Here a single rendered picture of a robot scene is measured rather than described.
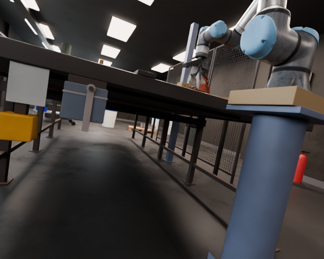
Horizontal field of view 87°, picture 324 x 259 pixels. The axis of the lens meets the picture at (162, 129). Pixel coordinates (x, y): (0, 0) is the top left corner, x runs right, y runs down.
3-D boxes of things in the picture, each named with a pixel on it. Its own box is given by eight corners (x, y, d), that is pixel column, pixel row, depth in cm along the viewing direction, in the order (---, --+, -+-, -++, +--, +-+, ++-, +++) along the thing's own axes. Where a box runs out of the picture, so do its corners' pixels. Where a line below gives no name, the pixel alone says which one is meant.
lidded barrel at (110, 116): (115, 128, 634) (118, 111, 629) (101, 126, 613) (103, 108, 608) (113, 126, 683) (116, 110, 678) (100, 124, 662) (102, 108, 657)
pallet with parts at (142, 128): (153, 132, 742) (155, 125, 740) (157, 135, 666) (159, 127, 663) (127, 128, 713) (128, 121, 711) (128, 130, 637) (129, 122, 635)
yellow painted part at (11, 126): (30, 142, 53) (40, 66, 51) (-8, 139, 49) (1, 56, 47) (37, 137, 60) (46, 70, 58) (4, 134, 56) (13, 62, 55)
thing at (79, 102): (102, 134, 60) (110, 82, 58) (56, 128, 54) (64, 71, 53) (100, 129, 70) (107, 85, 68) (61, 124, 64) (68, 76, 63)
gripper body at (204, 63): (208, 77, 101) (212, 56, 100) (196, 73, 97) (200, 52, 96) (199, 78, 108) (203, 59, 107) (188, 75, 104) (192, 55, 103)
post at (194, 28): (175, 162, 303) (201, 24, 285) (166, 162, 296) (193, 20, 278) (171, 159, 319) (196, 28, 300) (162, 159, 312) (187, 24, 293)
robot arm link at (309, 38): (320, 73, 58) (330, 33, 58) (293, 61, 54) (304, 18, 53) (285, 78, 70) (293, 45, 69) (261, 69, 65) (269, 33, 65)
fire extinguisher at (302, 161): (307, 187, 301) (317, 153, 296) (301, 188, 287) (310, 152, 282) (290, 181, 324) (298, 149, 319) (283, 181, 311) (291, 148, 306)
